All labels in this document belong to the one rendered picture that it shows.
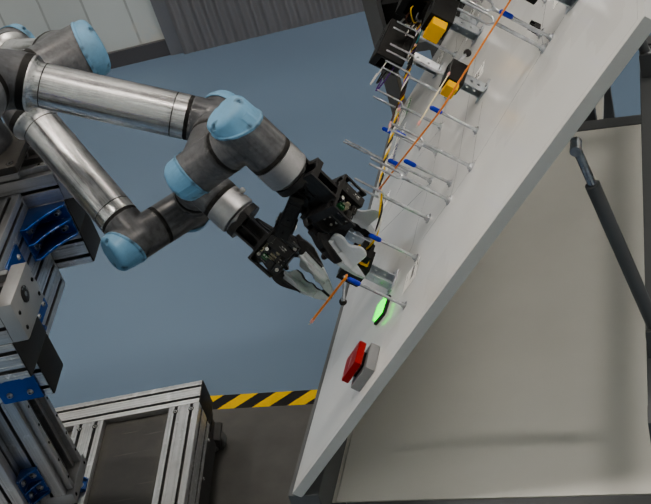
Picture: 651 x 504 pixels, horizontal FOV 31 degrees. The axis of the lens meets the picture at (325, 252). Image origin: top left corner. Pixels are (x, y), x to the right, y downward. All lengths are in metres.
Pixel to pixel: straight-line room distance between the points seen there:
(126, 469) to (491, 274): 1.24
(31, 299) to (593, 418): 1.09
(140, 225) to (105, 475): 1.25
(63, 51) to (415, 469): 1.01
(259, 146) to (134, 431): 1.66
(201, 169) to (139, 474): 1.50
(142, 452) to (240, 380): 0.53
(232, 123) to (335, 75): 3.37
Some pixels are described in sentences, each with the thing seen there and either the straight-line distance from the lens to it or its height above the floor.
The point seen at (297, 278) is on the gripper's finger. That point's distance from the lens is 2.07.
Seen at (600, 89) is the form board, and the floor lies 1.56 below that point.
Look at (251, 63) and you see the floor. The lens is 5.47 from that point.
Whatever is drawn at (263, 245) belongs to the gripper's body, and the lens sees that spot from 2.04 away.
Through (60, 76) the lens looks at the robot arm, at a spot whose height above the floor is 1.54.
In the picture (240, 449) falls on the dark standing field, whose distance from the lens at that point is 3.44.
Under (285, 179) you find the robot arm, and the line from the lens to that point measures 1.82.
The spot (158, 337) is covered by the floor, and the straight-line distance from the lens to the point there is 3.96.
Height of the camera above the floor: 2.29
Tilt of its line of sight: 34 degrees down
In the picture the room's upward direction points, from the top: 18 degrees counter-clockwise
